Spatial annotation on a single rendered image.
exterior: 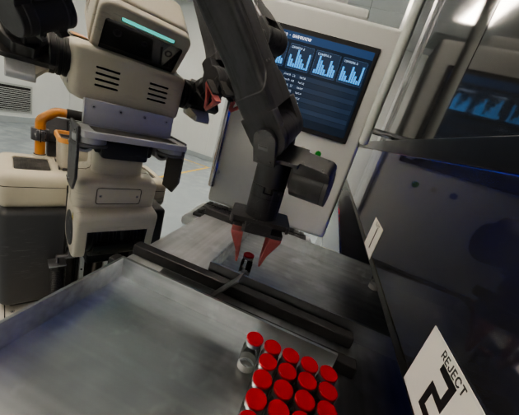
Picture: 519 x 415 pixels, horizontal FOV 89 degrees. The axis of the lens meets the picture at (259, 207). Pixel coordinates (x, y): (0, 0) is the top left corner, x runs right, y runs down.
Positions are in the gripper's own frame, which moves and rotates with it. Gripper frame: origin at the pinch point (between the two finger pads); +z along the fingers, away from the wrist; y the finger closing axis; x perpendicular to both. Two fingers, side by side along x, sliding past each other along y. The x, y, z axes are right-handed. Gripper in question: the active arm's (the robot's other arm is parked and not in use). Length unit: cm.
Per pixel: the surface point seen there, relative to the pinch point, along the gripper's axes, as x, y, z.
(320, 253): 16.4, 18.6, 2.9
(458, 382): -31.0, 13.1, -12.2
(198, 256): 3.0, -9.7, 4.0
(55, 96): 477, -391, 35
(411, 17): 28, 23, -54
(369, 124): 27.4, 22.6, -30.1
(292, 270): 7.0, 10.6, 4.3
